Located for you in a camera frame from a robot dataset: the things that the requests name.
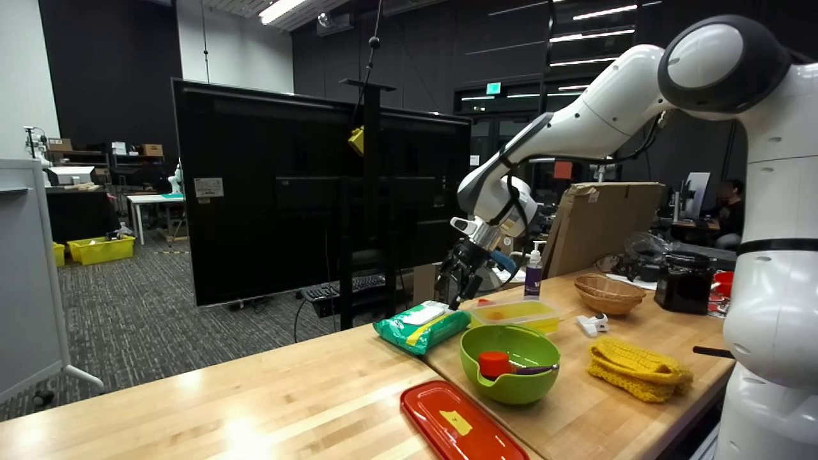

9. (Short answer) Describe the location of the white plastic clip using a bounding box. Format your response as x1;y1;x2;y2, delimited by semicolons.
575;312;610;338

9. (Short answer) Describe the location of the person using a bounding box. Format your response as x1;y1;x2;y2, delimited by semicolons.
714;178;746;250

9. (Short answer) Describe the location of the clear container with yellow lid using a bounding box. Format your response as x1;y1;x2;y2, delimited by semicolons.
469;298;564;335

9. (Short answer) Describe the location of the large black screen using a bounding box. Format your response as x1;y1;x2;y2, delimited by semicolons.
171;77;472;308

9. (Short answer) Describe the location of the green wet wipes pack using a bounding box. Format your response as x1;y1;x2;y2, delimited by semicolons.
373;300;472;357

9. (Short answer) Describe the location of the wicker basket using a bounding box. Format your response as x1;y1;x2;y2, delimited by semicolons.
573;273;648;317

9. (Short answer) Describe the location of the orange plastic cup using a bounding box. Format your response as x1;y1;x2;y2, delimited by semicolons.
477;351;516;381

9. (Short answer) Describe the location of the yellow knitted cloth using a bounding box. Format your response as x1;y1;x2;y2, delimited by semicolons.
587;336;695;404

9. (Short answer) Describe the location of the white table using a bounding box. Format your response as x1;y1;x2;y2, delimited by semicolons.
126;193;187;246

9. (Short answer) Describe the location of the black keyboard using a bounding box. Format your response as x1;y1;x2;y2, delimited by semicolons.
301;274;388;303

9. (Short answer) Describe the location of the cardboard box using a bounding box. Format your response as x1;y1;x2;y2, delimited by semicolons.
543;181;667;279

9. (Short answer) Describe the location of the green plastic bowl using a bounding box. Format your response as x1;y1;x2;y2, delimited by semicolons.
459;324;562;406

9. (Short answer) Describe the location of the monitor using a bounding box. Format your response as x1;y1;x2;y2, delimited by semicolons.
680;171;711;222

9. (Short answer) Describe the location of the dark glass jar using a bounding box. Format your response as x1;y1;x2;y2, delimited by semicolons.
654;252;717;315

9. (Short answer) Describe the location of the clear plastic bag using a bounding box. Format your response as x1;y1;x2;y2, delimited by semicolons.
624;231;673;264

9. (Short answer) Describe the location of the black screen stand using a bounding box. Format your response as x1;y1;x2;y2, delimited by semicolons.
337;78;398;331

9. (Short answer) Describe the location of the hand sanitiser pump bottle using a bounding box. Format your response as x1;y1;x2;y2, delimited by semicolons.
523;240;547;300

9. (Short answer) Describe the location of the yellow sticky note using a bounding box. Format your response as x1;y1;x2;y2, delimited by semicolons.
438;409;474;438

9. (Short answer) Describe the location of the white panel on wheels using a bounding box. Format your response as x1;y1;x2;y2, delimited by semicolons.
0;158;107;404

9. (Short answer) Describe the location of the red plastic tray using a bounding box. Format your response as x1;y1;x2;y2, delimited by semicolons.
400;380;532;460

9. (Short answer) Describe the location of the ceiling projector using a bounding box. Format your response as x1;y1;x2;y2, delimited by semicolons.
316;11;356;37

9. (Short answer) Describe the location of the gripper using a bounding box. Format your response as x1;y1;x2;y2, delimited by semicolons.
436;238;494;311

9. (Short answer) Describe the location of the red container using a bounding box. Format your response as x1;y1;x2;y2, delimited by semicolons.
709;270;735;318

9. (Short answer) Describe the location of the shelf with boxes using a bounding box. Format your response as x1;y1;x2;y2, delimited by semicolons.
46;137;168;188

